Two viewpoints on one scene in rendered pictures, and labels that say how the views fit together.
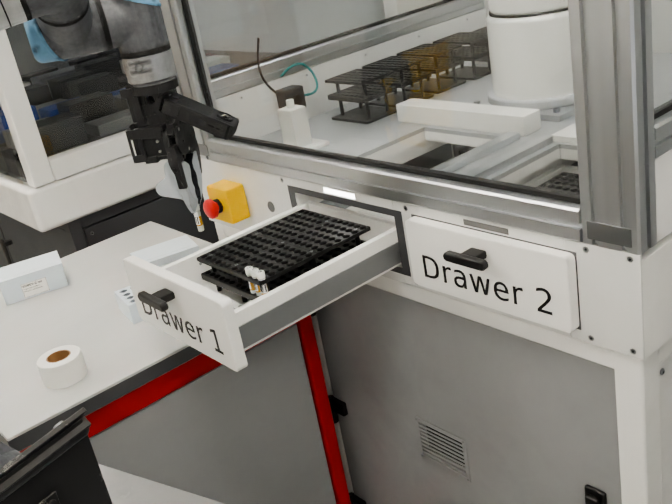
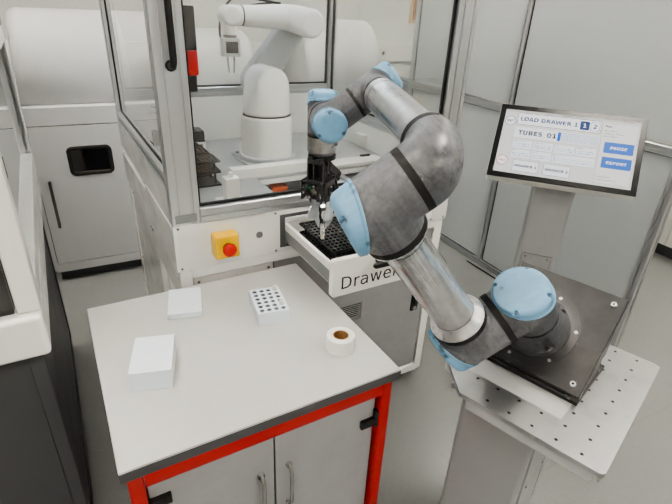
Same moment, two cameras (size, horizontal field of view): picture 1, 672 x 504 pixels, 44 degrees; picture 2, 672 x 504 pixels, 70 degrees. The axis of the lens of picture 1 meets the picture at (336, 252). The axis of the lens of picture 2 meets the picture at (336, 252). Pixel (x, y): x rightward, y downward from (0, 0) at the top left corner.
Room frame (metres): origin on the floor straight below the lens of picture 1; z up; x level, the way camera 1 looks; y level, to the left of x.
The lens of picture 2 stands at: (1.11, 1.42, 1.51)
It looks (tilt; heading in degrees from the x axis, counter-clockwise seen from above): 27 degrees down; 276
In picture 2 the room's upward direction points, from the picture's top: 3 degrees clockwise
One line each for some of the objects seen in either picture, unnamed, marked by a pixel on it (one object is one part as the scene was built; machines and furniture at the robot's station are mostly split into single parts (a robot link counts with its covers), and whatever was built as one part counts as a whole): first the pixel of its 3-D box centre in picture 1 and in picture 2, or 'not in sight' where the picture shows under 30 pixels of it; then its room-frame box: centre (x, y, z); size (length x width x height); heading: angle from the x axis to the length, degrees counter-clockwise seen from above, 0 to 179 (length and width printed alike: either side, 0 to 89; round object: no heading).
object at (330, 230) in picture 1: (286, 259); (340, 240); (1.23, 0.08, 0.87); 0.22 x 0.18 x 0.06; 126
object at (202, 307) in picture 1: (181, 309); (376, 267); (1.11, 0.24, 0.87); 0.29 x 0.02 x 0.11; 36
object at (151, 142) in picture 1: (159, 120); (320, 176); (1.28, 0.23, 1.12); 0.09 x 0.08 x 0.12; 75
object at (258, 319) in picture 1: (291, 260); (338, 241); (1.24, 0.07, 0.86); 0.40 x 0.26 x 0.06; 126
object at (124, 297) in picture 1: (155, 295); (268, 305); (1.40, 0.34, 0.78); 0.12 x 0.08 x 0.04; 117
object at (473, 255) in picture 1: (470, 257); not in sight; (1.03, -0.18, 0.91); 0.07 x 0.04 x 0.01; 36
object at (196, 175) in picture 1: (182, 180); (313, 212); (1.30, 0.22, 1.01); 0.06 x 0.03 x 0.09; 75
